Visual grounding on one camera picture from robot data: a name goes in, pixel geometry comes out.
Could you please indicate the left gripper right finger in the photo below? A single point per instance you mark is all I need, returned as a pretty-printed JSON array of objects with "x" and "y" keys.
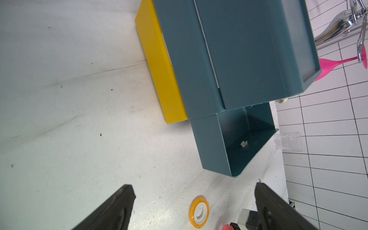
[{"x": 276, "y": 214}]

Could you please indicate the yellow box behind cabinet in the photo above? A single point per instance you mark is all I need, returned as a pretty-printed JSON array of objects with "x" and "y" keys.
[{"x": 161, "y": 69}]

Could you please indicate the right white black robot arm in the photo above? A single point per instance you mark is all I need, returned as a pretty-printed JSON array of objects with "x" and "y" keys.
[{"x": 249, "y": 220}]

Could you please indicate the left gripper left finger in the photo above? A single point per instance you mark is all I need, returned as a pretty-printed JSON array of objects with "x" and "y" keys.
[{"x": 113, "y": 214}]

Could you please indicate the silver wine glass rack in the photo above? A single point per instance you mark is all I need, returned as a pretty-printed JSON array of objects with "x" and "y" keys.
[{"x": 346, "y": 24}]

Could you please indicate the clear plastic cup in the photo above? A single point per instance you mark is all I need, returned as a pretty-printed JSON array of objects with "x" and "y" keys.
[{"x": 289, "y": 141}]

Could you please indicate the teal three-drawer cabinet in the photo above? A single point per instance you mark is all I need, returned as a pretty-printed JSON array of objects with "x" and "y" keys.
[{"x": 231, "y": 59}]

